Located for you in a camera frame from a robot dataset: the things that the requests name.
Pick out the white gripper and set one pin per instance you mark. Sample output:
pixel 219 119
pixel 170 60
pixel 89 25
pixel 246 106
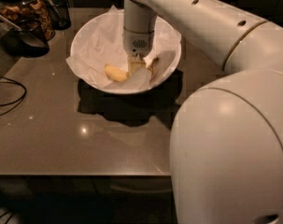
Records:
pixel 138 43

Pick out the yellow banana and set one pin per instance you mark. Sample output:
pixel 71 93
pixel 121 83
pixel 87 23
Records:
pixel 118 75

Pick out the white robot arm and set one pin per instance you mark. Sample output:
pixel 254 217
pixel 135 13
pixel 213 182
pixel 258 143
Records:
pixel 226 145

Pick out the white bowl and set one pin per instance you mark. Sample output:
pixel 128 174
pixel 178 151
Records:
pixel 94 31

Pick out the white paper liner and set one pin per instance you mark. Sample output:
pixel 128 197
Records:
pixel 100 44

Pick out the black mesh pen holder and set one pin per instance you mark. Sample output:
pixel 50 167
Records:
pixel 59 15

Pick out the black mesh cup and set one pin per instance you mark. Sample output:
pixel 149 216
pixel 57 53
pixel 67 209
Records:
pixel 30 41

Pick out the glass snack jar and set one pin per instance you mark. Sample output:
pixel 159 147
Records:
pixel 21 10

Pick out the metal spoon handle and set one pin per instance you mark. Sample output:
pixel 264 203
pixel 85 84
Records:
pixel 8 22

